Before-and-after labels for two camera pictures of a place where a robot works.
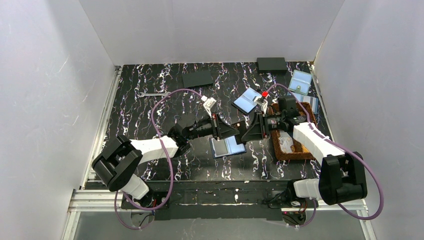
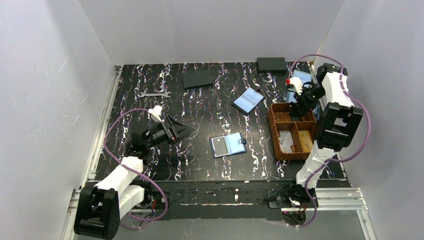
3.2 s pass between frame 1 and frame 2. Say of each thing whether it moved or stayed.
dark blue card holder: stayed
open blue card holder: stayed
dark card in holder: stayed
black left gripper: moved
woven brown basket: stayed
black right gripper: moved
